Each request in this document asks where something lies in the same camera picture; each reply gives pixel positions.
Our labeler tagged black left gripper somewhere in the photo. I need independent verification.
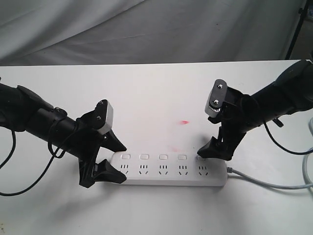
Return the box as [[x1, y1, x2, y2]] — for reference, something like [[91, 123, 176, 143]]
[[67, 111, 127, 188]]

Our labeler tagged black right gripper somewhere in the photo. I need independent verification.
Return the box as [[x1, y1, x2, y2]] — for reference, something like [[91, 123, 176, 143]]
[[197, 87, 252, 161]]

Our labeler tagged white power strip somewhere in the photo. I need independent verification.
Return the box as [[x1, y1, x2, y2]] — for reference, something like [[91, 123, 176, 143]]
[[111, 152, 228, 187]]

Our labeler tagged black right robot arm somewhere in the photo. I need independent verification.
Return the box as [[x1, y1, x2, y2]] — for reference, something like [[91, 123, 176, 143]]
[[197, 60, 313, 161]]

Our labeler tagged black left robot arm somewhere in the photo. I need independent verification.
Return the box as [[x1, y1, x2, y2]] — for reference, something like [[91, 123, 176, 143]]
[[0, 84, 127, 188]]

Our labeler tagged grey backdrop cloth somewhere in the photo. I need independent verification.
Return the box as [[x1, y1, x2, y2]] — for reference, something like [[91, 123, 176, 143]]
[[0, 0, 305, 66]]

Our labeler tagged black tripod stand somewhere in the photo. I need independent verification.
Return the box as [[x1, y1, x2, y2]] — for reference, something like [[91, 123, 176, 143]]
[[284, 0, 310, 60]]

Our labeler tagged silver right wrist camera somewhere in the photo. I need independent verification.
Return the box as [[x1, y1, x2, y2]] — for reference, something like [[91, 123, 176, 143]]
[[205, 79, 227, 118]]

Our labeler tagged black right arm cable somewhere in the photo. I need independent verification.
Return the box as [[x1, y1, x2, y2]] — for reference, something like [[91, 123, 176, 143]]
[[263, 117, 313, 155]]

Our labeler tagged grey power cable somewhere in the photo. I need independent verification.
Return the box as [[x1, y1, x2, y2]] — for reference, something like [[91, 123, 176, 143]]
[[226, 117, 313, 191]]

